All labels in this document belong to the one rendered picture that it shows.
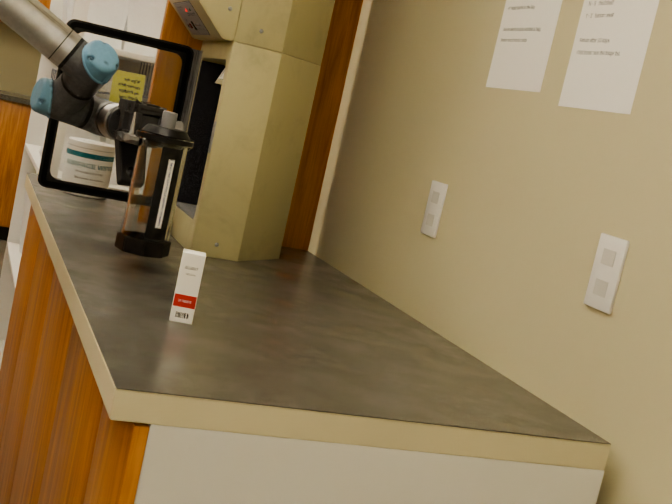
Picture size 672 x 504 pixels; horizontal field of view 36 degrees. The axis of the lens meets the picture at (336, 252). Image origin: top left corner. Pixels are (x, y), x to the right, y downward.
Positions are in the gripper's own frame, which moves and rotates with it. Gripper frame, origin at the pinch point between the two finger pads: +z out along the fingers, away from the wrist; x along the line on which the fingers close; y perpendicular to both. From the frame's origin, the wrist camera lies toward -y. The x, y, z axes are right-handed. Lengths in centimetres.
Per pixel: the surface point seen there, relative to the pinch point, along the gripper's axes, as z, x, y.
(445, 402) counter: 73, 16, -24
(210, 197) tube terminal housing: -21.2, 23.7, -10.0
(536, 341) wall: 61, 44, -17
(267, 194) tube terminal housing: -22.5, 38.6, -7.4
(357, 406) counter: 76, -1, -24
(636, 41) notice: 68, 42, 34
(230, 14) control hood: -21.8, 19.9, 29.2
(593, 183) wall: 66, 43, 11
